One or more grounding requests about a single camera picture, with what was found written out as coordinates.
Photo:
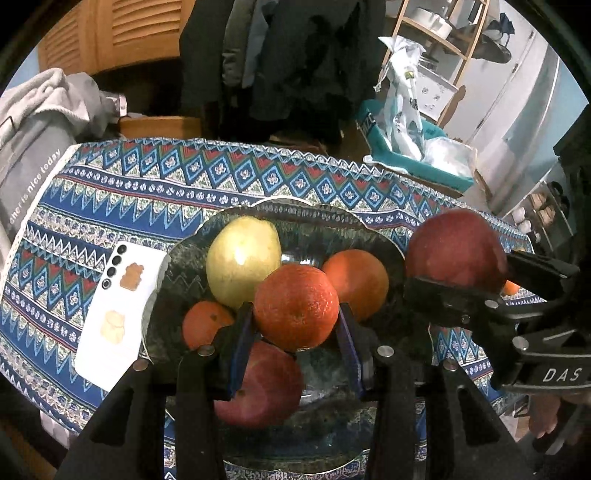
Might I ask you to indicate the small orange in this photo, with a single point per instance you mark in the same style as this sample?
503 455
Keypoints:
205 323

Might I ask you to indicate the grey clothing pile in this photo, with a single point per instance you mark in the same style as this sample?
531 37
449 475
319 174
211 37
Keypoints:
37 138

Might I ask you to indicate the wooden shelf rack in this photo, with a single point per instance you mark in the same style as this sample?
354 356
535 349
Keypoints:
475 41

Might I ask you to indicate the grey-blue hanging jacket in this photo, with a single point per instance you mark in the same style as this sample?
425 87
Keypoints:
242 41

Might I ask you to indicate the red apple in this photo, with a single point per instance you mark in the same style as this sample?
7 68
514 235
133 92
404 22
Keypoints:
452 249
268 387

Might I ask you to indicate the person's right hand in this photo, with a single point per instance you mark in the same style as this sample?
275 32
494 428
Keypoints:
542 410

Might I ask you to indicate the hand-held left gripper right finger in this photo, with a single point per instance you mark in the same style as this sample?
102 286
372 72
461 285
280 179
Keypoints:
348 344

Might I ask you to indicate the white refrigerator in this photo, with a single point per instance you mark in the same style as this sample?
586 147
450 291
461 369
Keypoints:
521 120

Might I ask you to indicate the wooden box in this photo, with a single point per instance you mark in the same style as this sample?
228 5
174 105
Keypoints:
159 127

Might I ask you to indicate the white tub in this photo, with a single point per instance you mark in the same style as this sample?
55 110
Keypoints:
431 23

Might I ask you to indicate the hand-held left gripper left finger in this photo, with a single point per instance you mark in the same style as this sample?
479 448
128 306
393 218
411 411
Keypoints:
242 344

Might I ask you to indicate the clear plastic bag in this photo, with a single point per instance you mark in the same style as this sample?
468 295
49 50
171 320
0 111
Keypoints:
450 157

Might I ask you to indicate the dark green scalloped plate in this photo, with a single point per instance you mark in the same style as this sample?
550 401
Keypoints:
323 230

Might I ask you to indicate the yellow-green pear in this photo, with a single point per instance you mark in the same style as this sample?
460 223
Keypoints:
240 258

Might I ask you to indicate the white patterned box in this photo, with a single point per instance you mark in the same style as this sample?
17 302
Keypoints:
434 97

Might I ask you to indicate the printed white plastic bag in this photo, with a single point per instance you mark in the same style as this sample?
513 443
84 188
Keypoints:
406 106

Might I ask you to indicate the blue patterned tablecloth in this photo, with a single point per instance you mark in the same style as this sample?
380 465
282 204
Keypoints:
138 184

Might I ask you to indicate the wooden louvered door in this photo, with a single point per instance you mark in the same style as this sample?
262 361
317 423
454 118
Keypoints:
69 41
143 32

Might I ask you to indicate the dark hanging coat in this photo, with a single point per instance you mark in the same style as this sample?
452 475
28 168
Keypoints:
314 69
203 60

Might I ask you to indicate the dark cloth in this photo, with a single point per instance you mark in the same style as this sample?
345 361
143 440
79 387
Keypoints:
494 46

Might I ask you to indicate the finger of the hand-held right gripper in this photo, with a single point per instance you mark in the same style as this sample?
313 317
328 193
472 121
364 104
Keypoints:
540 265
452 295

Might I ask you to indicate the white smartphone with stickers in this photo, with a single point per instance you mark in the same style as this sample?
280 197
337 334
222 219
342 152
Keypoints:
97 360

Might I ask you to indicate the teal box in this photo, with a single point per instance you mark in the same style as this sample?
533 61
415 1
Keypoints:
378 143

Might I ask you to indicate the shoe rack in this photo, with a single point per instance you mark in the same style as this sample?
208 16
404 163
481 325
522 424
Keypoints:
545 212

